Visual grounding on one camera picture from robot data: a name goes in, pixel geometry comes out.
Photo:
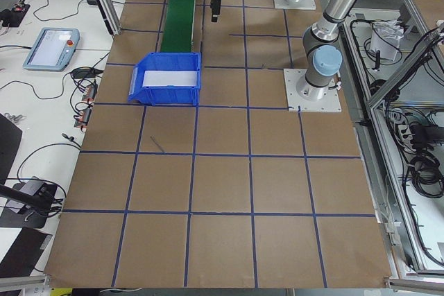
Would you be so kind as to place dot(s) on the green conveyor belt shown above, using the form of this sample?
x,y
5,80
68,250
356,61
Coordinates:
x,y
178,27

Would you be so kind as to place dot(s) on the white foam pad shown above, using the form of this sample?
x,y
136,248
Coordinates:
x,y
170,78

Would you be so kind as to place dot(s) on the white crumpled bag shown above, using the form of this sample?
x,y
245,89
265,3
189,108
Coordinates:
x,y
386,38

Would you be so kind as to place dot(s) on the near teach pendant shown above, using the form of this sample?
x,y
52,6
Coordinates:
x,y
52,50

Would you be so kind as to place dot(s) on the left blue plastic bin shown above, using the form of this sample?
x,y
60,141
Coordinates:
x,y
168,94

